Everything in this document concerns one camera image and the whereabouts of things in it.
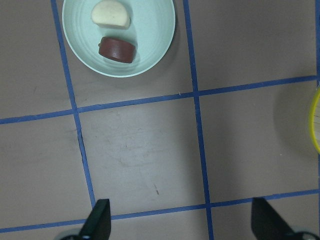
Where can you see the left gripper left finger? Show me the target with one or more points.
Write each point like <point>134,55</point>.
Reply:
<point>98,224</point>

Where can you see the brown round bun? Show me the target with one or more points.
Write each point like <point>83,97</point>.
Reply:
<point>117,49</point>

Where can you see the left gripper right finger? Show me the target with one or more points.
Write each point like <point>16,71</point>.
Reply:
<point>267,224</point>

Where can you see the white half-moon bun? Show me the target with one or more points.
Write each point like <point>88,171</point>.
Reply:
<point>110,14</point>

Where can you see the centre yellow steamer basket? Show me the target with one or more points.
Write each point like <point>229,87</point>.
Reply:
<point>314,120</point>

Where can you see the pale green plate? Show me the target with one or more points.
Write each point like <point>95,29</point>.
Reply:
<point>151,30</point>

